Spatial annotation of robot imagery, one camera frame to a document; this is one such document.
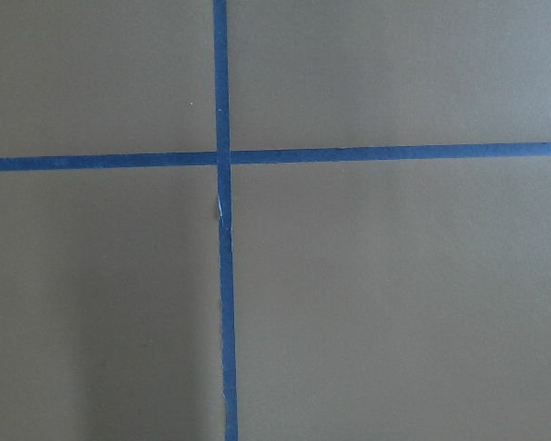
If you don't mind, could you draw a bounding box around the blue tape strip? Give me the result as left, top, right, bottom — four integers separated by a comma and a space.
211, 0, 240, 441
0, 141, 551, 174

